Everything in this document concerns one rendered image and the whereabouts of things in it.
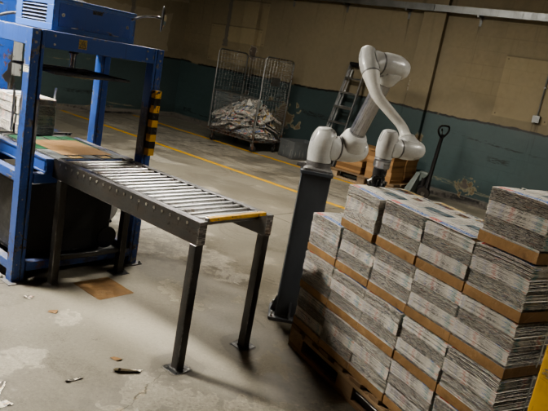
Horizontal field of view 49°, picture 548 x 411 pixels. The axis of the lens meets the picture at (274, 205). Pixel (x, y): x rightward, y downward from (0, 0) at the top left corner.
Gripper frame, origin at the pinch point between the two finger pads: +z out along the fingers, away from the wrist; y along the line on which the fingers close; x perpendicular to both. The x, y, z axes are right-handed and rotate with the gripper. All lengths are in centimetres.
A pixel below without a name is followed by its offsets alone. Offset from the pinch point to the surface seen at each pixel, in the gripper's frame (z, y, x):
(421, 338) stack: 36, -18, -78
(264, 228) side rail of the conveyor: 25, -49, 23
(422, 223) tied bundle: -11, -18, -58
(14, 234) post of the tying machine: 72, -163, 121
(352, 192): -7.7, -19.1, -6.1
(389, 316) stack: 37, -19, -56
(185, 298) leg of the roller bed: 57, -96, 4
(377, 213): -4.8, -19.3, -29.8
